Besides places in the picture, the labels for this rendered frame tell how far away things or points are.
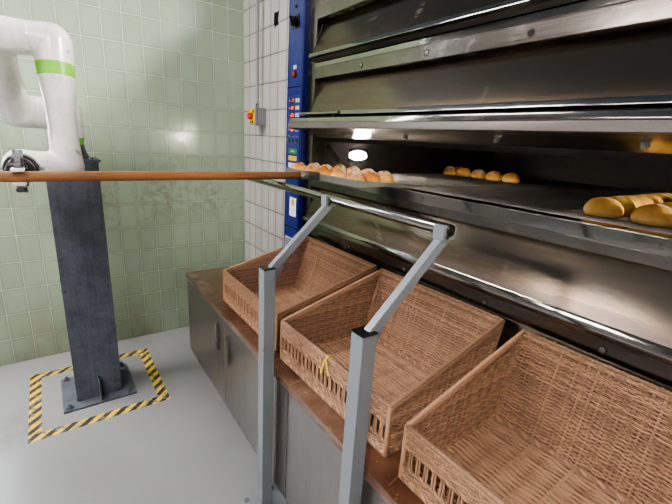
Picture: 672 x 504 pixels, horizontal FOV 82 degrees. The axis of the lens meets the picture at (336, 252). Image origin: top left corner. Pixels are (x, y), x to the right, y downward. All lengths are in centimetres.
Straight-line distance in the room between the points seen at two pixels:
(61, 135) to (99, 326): 97
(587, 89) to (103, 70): 232
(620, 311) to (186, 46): 253
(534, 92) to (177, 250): 228
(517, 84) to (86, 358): 217
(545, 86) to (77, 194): 185
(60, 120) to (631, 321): 184
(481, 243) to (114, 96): 214
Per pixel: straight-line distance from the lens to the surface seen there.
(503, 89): 130
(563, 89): 121
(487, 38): 138
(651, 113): 99
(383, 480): 107
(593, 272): 120
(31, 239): 273
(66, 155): 172
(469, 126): 117
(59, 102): 175
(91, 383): 241
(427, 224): 95
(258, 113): 253
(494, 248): 131
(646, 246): 114
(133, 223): 273
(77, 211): 210
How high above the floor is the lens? 134
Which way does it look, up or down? 16 degrees down
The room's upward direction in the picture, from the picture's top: 4 degrees clockwise
